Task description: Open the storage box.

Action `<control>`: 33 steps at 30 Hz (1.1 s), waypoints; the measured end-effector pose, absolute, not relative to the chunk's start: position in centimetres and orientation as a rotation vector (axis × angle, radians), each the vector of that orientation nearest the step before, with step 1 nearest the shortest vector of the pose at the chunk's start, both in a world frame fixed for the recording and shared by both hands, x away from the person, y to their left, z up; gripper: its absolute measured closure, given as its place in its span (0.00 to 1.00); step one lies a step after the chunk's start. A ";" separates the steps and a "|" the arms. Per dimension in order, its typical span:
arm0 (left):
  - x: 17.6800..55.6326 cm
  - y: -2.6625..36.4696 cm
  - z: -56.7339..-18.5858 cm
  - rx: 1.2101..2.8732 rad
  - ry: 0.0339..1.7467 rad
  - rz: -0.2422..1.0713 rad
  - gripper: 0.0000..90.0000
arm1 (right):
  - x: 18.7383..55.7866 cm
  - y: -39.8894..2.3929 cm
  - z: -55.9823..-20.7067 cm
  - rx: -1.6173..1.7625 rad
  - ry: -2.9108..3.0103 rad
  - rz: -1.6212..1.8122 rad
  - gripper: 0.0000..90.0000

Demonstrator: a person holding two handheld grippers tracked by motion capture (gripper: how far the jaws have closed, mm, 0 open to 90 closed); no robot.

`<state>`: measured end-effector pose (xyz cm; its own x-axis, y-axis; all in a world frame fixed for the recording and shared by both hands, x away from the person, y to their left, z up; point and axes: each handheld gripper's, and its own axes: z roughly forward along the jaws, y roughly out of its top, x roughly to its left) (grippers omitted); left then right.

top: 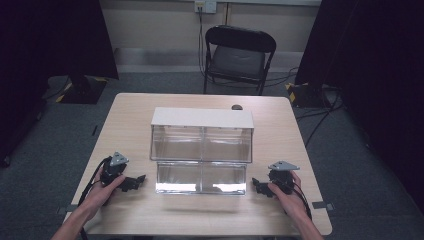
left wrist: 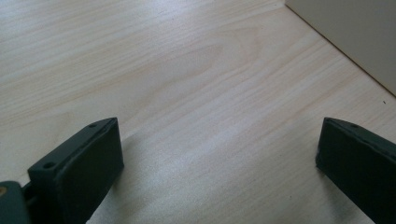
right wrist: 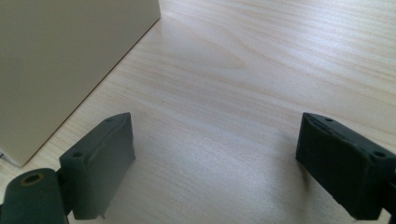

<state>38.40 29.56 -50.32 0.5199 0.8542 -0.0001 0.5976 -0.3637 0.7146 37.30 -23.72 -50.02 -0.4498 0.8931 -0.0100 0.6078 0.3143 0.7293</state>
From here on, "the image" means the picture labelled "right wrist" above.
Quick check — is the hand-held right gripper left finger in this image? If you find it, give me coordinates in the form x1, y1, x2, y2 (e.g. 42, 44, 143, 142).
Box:
59, 112, 136, 221

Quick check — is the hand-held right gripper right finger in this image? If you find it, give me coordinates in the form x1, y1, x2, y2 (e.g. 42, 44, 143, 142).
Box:
295, 112, 396, 221

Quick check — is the beige box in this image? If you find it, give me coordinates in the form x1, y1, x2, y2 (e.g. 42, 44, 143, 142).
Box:
0, 0, 162, 167

